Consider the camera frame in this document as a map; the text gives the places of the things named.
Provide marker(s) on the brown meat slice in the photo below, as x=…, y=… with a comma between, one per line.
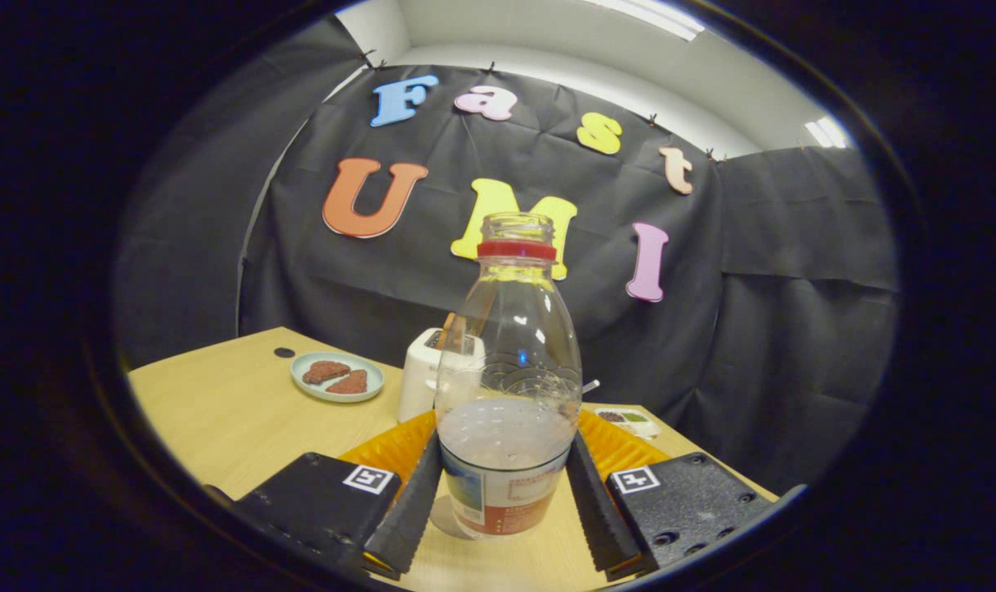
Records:
x=325, y=372
x=349, y=384

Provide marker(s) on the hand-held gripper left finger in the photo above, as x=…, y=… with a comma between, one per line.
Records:
x=407, y=518

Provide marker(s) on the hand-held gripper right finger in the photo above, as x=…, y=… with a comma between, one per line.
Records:
x=600, y=518

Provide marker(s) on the white toaster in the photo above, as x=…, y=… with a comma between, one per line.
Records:
x=419, y=378

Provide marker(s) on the pale green plate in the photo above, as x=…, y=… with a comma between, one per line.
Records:
x=308, y=388

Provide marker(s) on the brown toast slice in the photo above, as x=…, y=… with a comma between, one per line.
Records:
x=448, y=329

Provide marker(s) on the round brown coaster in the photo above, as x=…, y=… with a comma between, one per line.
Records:
x=444, y=518

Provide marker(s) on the ceiling light panel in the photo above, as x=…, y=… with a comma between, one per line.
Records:
x=826, y=131
x=654, y=15

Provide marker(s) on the white divided snack tray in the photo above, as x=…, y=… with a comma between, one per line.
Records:
x=629, y=423

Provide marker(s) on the clear plastic juice bottle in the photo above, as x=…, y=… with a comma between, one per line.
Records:
x=506, y=460

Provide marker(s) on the wooden table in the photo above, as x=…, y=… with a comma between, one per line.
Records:
x=234, y=419

